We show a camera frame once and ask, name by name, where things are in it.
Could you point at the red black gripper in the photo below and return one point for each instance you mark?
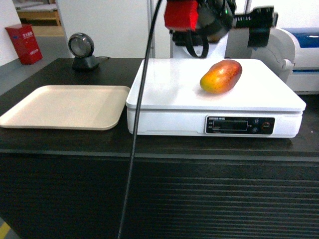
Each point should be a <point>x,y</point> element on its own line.
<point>251,30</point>

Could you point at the dark red yellow mango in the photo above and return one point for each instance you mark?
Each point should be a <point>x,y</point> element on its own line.
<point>221,77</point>

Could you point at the white checkout scale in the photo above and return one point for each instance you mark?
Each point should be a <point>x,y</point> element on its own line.
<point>173,103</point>

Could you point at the black checkout counter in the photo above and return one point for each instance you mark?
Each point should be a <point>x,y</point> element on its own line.
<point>71,184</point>

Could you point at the white POS terminal stand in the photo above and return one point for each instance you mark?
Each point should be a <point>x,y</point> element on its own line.
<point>219,47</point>

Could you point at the white blue label printer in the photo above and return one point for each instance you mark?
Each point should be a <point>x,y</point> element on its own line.
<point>293,55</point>

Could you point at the black barcode scanner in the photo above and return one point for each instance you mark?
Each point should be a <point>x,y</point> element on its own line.
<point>82,47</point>

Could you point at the beige plastic tray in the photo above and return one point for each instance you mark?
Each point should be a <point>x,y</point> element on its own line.
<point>68,107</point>

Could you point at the wooden pallet shelf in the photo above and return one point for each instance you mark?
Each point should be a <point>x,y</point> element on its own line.
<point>37,10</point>

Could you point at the red fire extinguisher box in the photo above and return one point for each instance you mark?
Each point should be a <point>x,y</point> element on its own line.
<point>25,43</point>

